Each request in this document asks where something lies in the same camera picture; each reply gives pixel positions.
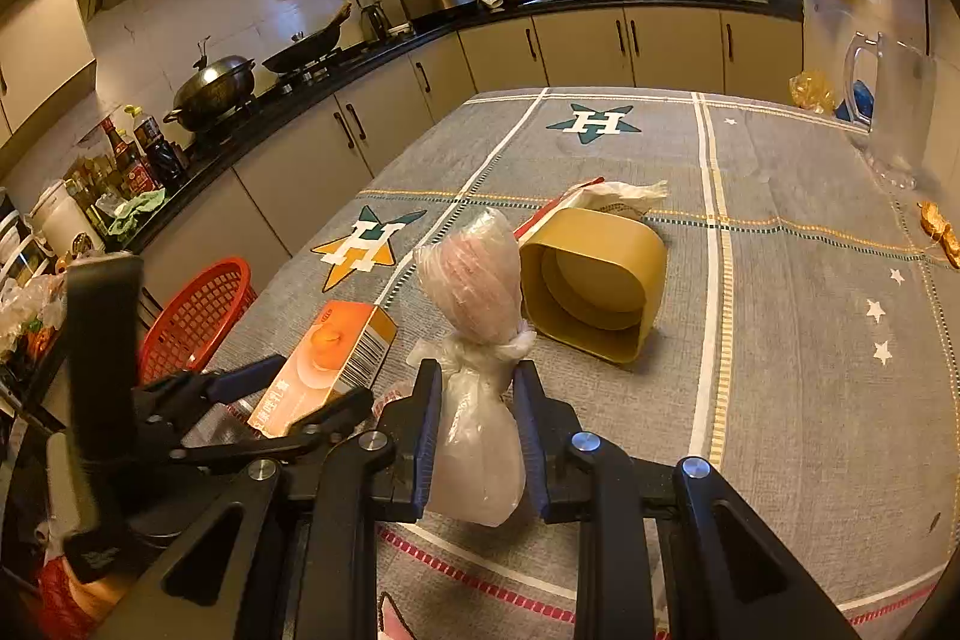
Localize yellow square plastic container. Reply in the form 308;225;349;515
519;208;667;364

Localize white paper bag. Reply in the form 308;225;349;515
514;177;669;245

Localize orange peel scraps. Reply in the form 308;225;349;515
916;200;960;269

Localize grey star-patterned tablecloth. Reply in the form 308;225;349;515
215;88;958;638

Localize steel kettle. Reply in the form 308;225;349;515
359;2;392;44

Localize crumpled plastic bags pile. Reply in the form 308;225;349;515
0;275;67;364

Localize red-label sauce bottle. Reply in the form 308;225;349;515
101;119;158;197

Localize white rice cooker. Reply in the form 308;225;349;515
28;179;104;257

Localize orange carton box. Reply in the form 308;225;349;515
247;301;398;438

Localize green cloth rag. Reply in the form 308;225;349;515
107;188;166;242

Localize clear glass pitcher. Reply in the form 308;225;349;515
843;32;935;191

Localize clear plastic bag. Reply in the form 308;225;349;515
407;208;535;528

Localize dark soy sauce bottle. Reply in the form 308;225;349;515
124;104;187;193

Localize red plastic mesh basket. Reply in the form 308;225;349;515
139;257;257;385

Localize black frying pan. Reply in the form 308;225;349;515
263;2;353;74

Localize steel wok with lid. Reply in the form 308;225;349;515
163;37;256;133

